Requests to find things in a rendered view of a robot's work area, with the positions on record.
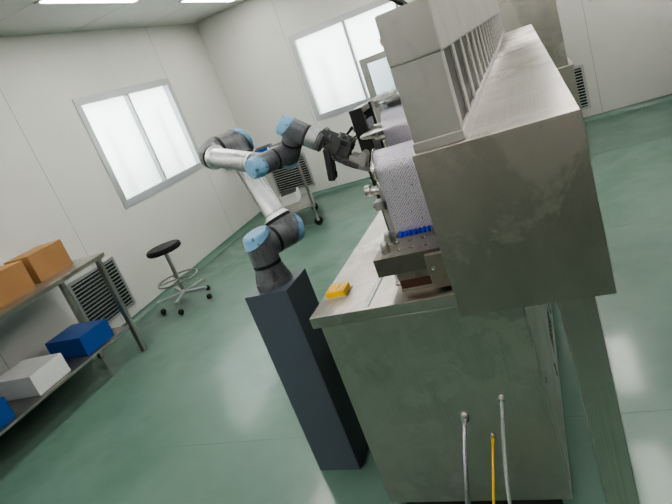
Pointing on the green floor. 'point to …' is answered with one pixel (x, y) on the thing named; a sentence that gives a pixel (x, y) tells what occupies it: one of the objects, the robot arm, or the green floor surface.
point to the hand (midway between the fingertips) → (369, 169)
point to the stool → (174, 271)
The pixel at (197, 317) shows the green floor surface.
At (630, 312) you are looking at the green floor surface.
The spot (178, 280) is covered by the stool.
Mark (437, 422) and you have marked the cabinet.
